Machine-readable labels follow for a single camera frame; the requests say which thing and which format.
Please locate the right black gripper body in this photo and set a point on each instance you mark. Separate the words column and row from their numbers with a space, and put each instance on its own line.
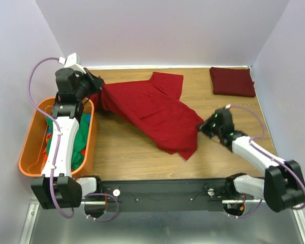
column 209, row 127

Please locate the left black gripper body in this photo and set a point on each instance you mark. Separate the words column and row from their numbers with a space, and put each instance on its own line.
column 87, row 85

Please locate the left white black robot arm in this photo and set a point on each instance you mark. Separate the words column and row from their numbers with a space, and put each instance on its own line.
column 55, row 188

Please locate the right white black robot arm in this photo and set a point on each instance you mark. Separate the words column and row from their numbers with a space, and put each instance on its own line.
column 282, row 186

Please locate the blue garment in basket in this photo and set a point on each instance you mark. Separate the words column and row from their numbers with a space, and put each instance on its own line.
column 88, row 118

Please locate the folded dark red t shirt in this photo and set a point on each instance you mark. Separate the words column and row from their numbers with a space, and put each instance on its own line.
column 232, row 82

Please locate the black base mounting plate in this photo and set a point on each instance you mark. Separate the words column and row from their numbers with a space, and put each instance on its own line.
column 163, row 195

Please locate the green t shirt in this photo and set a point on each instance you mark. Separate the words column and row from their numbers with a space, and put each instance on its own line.
column 80, row 141

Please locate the orange t shirt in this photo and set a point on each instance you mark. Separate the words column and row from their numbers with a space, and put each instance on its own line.
column 47, row 140

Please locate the orange plastic basket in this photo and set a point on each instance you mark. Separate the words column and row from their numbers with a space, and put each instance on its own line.
column 31, row 161

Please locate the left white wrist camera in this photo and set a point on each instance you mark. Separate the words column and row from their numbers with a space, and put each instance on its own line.
column 71, row 61

